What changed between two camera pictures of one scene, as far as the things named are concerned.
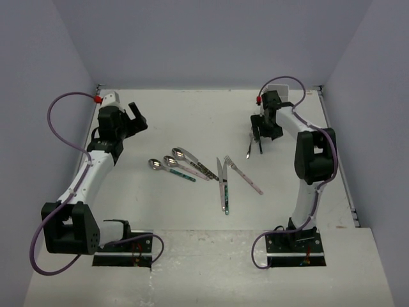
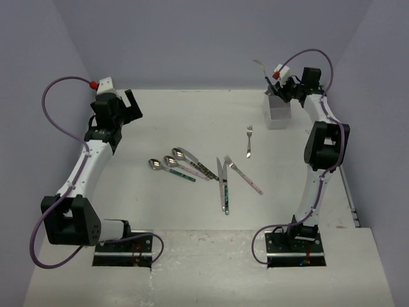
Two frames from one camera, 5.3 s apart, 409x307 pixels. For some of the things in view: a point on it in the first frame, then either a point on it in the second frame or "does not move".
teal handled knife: (225, 183) does not move
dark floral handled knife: (201, 167) does not move
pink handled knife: (221, 183) does not move
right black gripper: (257, 122) -> (282, 87)
